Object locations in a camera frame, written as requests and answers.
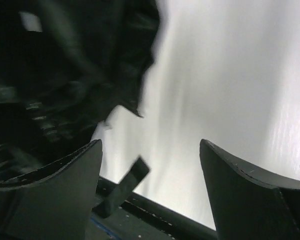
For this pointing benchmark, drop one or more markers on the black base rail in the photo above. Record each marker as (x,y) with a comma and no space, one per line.
(139,218)

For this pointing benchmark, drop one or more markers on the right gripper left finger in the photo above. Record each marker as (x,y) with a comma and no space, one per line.
(54,202)

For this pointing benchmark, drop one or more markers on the black folding umbrella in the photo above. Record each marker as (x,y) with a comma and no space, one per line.
(65,65)

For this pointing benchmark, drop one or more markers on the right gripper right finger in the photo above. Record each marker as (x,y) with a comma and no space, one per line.
(247,201)

